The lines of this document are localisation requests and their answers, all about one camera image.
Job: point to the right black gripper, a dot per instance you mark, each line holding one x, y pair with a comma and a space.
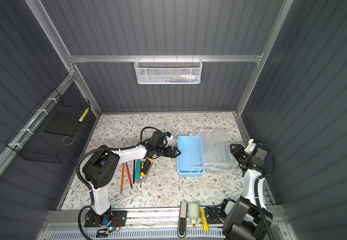
237, 152

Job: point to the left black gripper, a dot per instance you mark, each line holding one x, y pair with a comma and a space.
173, 154

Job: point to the blue plastic tool box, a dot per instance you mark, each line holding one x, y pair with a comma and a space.
206, 151

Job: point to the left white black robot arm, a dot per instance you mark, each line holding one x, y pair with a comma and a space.
96, 168

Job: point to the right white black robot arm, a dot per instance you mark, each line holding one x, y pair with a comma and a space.
247, 218

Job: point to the small precision screwdriver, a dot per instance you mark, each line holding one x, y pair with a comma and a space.
145, 177

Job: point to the black hex key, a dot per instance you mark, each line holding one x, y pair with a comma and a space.
133, 175

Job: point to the teal utility knife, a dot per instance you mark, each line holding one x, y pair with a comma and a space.
137, 171

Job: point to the red hex key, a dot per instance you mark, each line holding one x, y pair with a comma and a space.
129, 175

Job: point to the orange pencil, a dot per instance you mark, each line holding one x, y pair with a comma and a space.
122, 178

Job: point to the white glue bottle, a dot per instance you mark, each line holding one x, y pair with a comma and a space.
193, 213

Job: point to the black white handheld device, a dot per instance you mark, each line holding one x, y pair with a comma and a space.
181, 229

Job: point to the yellow marker in black basket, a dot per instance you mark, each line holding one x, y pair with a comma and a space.
83, 115

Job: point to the black pad in basket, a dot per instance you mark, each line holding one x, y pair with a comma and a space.
64, 124

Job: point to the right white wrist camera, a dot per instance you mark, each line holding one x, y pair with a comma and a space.
251, 146

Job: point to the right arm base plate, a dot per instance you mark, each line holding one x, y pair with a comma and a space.
216, 215

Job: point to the yellow marker on rail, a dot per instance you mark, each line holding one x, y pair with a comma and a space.
204, 220

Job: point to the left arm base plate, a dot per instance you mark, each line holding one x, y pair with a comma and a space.
114, 219

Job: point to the white wire mesh basket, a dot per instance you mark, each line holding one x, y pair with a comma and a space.
168, 73

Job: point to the black wire mesh basket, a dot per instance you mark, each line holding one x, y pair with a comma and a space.
49, 134

